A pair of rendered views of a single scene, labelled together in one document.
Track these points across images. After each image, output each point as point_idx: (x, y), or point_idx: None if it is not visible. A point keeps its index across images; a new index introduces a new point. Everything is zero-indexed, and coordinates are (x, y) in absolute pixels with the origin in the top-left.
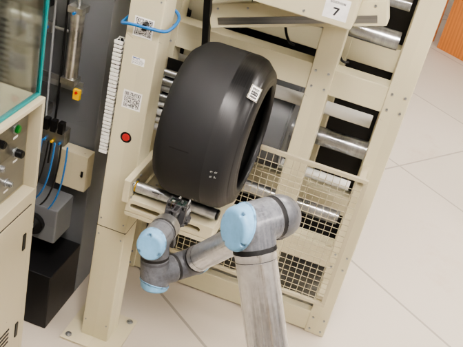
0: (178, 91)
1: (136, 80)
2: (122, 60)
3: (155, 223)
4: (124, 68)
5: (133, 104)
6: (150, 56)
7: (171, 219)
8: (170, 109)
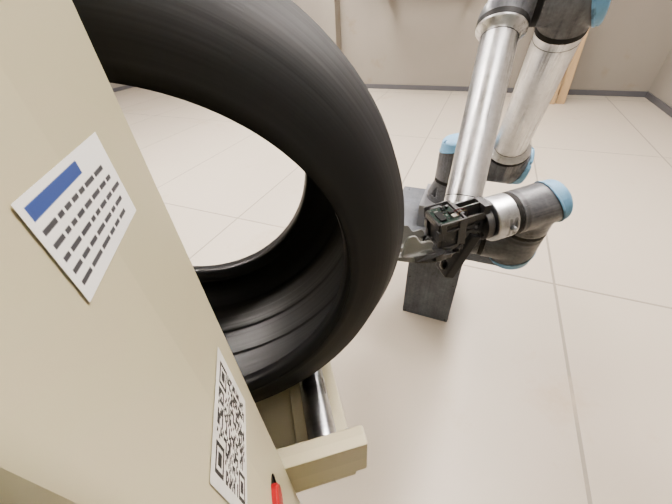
0: (344, 63)
1: (184, 342)
2: (27, 437)
3: (535, 195)
4: (116, 439)
5: (237, 426)
6: (79, 54)
7: (496, 194)
8: (384, 127)
